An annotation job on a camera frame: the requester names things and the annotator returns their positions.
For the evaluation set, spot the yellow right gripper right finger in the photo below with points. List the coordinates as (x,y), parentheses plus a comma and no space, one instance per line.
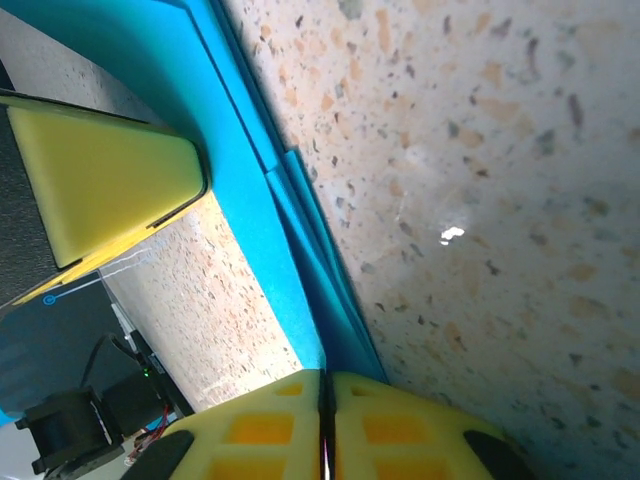
(400,435)

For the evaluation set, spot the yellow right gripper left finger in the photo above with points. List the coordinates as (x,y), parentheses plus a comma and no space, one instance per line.
(260,435)

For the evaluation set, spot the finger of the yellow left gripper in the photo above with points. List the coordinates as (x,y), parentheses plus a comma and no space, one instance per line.
(110,185)

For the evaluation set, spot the blue paper sheet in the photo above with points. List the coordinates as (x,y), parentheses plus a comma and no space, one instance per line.
(225,125)

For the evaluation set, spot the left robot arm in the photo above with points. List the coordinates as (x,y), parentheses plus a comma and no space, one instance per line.
(60,425)

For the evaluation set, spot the blue circuit print panel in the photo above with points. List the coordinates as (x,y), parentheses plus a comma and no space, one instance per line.
(50,340)

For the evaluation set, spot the blue table border strip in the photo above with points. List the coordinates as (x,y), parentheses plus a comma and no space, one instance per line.
(7,416)

